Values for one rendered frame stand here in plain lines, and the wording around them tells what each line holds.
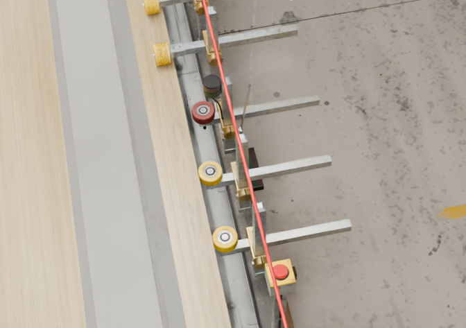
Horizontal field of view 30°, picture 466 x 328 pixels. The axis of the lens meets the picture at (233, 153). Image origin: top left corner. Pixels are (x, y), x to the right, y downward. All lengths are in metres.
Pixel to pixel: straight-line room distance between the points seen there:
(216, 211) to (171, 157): 0.32
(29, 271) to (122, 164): 1.76
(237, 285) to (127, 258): 2.01
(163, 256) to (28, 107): 2.08
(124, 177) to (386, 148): 3.06
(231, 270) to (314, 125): 1.26
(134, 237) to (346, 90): 3.27
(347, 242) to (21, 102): 1.51
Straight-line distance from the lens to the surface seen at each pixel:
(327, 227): 2.85
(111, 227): 1.02
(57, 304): 2.73
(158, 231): 1.11
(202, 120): 3.00
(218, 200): 3.15
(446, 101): 4.25
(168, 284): 1.08
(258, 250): 2.76
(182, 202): 2.83
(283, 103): 3.08
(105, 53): 1.17
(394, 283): 3.72
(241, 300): 2.97
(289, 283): 2.34
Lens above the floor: 3.34
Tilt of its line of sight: 57 degrees down
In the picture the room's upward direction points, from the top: 3 degrees counter-clockwise
